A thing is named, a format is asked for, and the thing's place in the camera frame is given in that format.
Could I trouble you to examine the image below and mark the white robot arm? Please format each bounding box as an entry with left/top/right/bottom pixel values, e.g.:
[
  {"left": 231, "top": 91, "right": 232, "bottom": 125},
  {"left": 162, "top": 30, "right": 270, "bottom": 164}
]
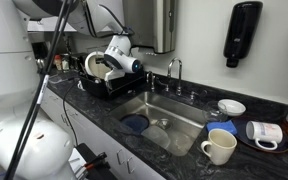
[{"left": 0, "top": 0, "right": 140, "bottom": 180}]

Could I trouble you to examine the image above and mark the sink drain strainer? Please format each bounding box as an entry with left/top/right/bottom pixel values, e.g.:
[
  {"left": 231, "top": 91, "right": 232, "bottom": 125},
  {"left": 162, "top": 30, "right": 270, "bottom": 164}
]
[{"left": 156, "top": 118, "right": 172, "bottom": 130}]

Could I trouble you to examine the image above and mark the stainless steel sink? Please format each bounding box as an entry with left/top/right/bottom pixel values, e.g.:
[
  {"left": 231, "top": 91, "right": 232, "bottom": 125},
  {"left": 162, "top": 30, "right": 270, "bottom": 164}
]
[{"left": 110, "top": 92, "right": 206, "bottom": 156}]

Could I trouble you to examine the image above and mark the chrome side sprayer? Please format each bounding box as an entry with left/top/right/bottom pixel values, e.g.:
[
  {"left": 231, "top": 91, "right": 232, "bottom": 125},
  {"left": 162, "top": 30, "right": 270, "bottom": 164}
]
[{"left": 146, "top": 71, "right": 155, "bottom": 91}]

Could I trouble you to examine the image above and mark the black dish rack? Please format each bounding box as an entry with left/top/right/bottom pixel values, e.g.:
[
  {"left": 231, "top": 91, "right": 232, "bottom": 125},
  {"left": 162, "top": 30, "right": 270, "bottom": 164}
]
[{"left": 79, "top": 57, "right": 145, "bottom": 99}]

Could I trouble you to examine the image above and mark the chrome gooseneck faucet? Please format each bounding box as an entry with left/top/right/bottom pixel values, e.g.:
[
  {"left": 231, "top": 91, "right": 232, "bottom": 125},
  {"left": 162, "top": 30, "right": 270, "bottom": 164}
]
[{"left": 157, "top": 57, "right": 198, "bottom": 101}]

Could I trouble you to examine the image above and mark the clear plastic lid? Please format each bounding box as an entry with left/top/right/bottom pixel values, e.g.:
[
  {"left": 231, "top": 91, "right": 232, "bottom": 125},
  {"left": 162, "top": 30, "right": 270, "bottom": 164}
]
[{"left": 141, "top": 126, "right": 170, "bottom": 149}]

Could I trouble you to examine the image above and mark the cream large plate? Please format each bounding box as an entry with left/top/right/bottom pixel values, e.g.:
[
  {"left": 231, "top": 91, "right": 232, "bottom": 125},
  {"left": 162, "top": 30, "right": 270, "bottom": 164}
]
[{"left": 84, "top": 51, "right": 111, "bottom": 79}]

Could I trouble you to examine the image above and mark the paper towel dispenser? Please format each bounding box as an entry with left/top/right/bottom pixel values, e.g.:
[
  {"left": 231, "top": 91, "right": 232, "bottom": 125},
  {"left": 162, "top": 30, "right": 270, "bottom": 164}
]
[{"left": 122, "top": 0, "right": 177, "bottom": 54}]

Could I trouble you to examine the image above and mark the clear glass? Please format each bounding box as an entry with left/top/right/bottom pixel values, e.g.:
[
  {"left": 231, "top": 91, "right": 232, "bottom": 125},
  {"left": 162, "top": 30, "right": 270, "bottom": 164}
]
[{"left": 202, "top": 101, "right": 227, "bottom": 123}]

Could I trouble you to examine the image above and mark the black orange tool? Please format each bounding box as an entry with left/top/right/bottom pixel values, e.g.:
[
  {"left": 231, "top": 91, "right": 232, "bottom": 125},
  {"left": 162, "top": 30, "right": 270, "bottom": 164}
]
[{"left": 84, "top": 152, "right": 107, "bottom": 170}]

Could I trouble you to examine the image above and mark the small white bowl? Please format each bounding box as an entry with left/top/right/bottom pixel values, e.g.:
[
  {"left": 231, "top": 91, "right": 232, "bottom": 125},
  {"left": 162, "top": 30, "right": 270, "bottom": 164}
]
[{"left": 218, "top": 99, "right": 246, "bottom": 117}]

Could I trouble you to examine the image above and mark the blue sponge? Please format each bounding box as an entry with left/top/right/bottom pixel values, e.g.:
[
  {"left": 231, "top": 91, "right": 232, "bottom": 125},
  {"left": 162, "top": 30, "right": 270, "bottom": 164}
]
[{"left": 206, "top": 120, "right": 237, "bottom": 135}]

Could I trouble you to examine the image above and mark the red lid spice jar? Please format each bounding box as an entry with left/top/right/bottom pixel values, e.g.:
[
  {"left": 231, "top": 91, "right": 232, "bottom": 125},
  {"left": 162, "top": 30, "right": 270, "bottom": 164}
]
[{"left": 54, "top": 55, "right": 62, "bottom": 70}]

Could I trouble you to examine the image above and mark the cream mug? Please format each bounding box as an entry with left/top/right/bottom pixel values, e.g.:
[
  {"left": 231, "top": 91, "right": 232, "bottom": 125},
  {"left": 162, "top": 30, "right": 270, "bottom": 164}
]
[{"left": 200, "top": 129, "right": 237, "bottom": 165}]

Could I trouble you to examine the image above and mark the white box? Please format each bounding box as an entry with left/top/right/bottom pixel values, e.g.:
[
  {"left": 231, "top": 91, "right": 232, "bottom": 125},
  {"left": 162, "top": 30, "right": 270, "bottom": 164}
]
[{"left": 69, "top": 148, "right": 88, "bottom": 180}]

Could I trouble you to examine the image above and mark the dark blue saucer plate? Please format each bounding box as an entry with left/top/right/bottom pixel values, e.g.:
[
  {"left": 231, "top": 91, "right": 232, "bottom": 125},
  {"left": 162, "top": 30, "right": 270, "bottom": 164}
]
[{"left": 232, "top": 118, "right": 288, "bottom": 153}]

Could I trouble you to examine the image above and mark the black soap dispenser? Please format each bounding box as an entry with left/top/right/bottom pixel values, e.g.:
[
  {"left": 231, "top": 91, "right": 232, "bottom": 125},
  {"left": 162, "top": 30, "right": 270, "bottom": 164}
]
[{"left": 223, "top": 1, "right": 263, "bottom": 68}]

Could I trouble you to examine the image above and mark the white printed mug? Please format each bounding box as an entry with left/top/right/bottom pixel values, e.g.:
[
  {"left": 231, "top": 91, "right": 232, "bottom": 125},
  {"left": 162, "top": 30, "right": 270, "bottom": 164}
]
[{"left": 246, "top": 121, "right": 283, "bottom": 150}]

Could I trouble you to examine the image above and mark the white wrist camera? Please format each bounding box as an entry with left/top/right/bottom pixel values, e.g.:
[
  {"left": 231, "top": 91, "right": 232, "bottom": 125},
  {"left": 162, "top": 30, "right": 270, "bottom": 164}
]
[{"left": 104, "top": 69, "right": 125, "bottom": 82}]

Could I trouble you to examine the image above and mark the black power cable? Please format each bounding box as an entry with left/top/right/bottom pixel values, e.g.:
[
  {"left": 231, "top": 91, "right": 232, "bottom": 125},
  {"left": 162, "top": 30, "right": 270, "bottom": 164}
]
[{"left": 62, "top": 78, "right": 82, "bottom": 148}]

